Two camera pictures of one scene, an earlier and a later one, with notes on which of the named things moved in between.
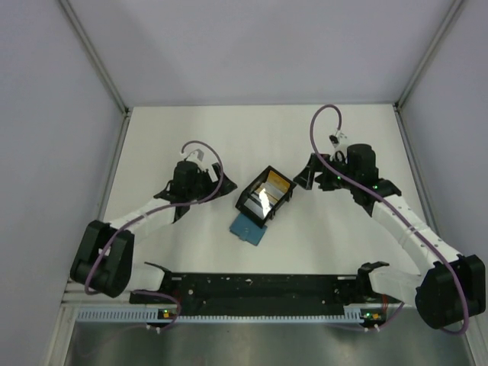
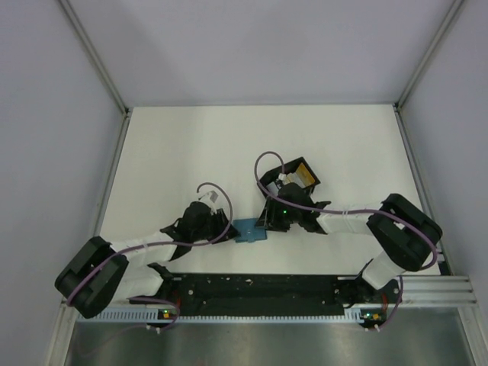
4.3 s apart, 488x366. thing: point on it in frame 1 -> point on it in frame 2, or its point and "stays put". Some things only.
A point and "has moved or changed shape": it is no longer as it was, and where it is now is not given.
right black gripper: [315, 165] -> [268, 219]
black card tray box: [254, 219] -> [290, 168]
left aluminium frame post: [94, 57] stays put
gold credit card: [275, 178] has moved or changed shape
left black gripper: [204, 174] -> [222, 223]
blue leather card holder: [247, 229] stays put
